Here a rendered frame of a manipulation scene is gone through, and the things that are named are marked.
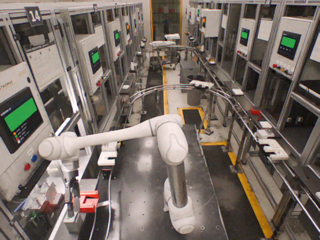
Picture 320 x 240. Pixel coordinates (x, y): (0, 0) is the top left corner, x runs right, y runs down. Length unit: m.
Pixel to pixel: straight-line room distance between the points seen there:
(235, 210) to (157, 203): 1.14
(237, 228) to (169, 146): 1.70
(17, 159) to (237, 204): 2.22
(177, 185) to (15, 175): 0.77
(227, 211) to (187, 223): 1.23
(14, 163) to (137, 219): 0.94
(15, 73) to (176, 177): 0.91
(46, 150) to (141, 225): 0.91
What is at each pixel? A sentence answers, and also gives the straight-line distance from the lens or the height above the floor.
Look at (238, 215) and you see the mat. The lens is 2.53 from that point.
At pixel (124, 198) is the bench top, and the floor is 0.68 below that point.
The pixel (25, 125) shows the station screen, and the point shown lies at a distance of 1.05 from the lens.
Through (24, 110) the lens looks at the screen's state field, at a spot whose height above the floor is 1.66.
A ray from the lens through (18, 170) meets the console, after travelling 1.07.
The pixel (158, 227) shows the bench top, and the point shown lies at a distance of 1.57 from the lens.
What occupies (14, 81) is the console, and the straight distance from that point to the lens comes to 1.06.
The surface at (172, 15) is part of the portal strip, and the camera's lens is 9.45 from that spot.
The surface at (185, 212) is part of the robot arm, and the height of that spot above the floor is 0.95.
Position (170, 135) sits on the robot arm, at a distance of 0.91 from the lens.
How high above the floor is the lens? 2.05
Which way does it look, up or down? 32 degrees down
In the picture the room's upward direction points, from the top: 2 degrees counter-clockwise
